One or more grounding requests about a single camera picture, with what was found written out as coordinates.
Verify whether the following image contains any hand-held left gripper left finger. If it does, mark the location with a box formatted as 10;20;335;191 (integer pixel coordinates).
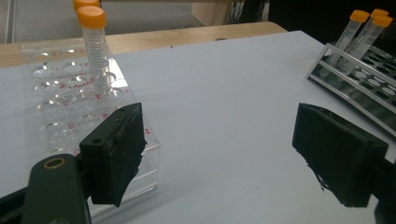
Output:
78;102;148;208

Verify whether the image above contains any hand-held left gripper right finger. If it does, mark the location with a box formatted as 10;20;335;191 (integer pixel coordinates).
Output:
291;102;389;208

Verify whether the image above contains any metal test tube rack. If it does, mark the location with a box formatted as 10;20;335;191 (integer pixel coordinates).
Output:
304;42;396;138

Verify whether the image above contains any clear acrylic tube rack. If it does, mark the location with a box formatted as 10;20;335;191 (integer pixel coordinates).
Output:
20;42;162;219

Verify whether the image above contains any white board sheet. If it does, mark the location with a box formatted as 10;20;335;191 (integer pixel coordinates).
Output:
0;29;396;224

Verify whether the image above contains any wooden table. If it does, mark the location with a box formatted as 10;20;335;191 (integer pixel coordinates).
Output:
0;21;288;69

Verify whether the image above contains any beige wooden furniture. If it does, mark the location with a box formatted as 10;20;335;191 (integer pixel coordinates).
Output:
191;0;235;28

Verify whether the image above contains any black stand with cables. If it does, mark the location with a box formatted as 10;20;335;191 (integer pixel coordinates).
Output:
229;0;270;24

